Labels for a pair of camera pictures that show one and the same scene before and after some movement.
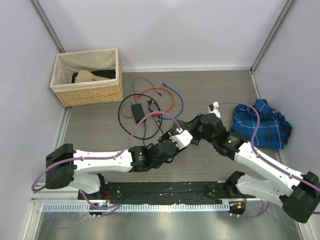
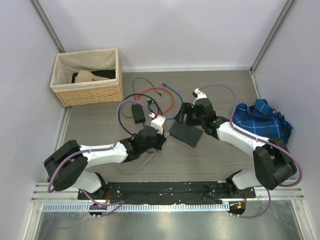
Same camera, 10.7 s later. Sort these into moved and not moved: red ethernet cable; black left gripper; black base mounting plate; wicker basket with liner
Moved: black left gripper
Not moved: black base mounting plate; red ethernet cable; wicker basket with liner
